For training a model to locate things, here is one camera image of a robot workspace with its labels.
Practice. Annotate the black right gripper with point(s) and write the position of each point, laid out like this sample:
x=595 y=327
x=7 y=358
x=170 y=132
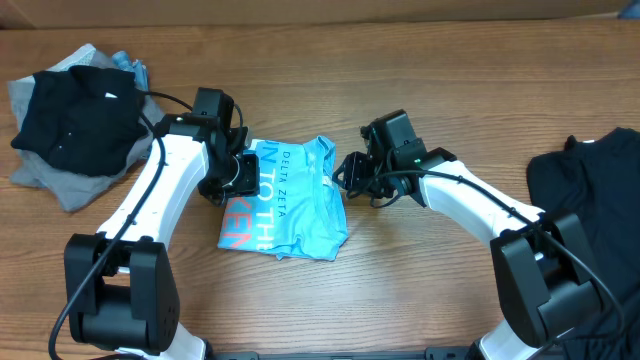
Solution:
x=352 y=180

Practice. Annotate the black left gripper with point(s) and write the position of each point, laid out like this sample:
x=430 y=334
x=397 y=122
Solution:
x=249 y=183

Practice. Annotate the light blue printed t-shirt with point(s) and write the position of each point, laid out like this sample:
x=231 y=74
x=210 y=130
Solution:
x=298 y=210

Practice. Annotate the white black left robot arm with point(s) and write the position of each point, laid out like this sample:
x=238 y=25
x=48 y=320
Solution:
x=121 y=293

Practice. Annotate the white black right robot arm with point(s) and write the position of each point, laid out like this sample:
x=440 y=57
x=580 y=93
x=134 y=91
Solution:
x=544 y=270

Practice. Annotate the black folded polo shirt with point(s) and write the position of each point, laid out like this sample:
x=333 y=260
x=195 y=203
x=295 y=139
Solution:
x=84 y=120

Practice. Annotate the blue folded garment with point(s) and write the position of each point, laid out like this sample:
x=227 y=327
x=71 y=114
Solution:
x=123 y=62

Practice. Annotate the grey folded garment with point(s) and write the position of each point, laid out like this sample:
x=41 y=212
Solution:
x=73 y=191

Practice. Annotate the white mesh folded garment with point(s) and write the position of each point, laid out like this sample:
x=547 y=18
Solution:
x=82 y=56

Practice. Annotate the black garment pile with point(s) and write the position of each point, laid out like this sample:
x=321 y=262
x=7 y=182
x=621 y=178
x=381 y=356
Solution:
x=599 y=182

